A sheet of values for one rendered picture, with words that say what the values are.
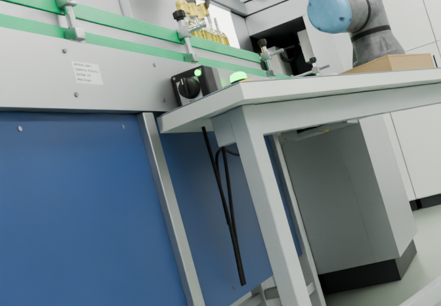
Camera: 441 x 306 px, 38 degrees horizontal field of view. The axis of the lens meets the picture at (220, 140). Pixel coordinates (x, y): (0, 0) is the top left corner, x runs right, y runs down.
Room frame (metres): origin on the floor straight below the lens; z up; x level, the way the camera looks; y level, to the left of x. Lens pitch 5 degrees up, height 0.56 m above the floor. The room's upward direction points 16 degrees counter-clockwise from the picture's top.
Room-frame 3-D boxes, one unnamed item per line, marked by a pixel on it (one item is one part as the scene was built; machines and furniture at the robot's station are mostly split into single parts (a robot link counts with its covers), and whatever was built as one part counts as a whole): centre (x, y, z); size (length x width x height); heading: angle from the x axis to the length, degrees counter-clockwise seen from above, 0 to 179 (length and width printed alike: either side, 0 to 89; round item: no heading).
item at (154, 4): (2.29, -0.01, 1.15); 0.90 x 0.03 x 0.34; 157
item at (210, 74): (1.38, 0.02, 0.79); 0.08 x 0.08 x 0.08; 67
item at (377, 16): (1.81, -0.49, 0.96); 0.13 x 0.12 x 0.14; 136
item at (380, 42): (1.82, -0.50, 0.84); 0.15 x 0.15 x 0.10
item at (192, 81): (1.33, 0.04, 0.79); 0.04 x 0.03 x 0.04; 67
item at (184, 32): (1.49, -0.01, 0.94); 0.07 x 0.04 x 0.13; 67
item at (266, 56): (2.06, -0.19, 0.95); 0.17 x 0.03 x 0.12; 67
